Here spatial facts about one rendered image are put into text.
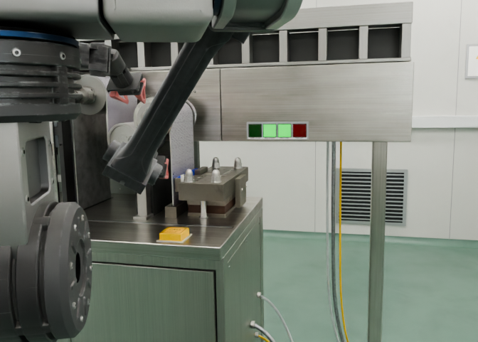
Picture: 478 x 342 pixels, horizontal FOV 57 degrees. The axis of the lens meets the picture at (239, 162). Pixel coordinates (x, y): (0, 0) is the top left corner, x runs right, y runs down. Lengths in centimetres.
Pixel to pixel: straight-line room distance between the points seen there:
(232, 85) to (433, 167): 271
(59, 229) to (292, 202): 383
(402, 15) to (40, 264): 157
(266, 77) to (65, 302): 145
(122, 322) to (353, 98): 114
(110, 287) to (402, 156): 316
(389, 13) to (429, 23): 241
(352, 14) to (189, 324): 123
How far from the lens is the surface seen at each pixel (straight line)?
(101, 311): 152
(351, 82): 175
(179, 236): 130
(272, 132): 177
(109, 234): 144
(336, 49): 184
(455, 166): 423
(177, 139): 161
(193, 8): 41
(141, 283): 141
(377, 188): 196
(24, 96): 43
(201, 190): 149
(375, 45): 185
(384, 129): 176
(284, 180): 419
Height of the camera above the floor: 130
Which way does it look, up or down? 8 degrees down
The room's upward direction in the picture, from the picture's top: 1 degrees counter-clockwise
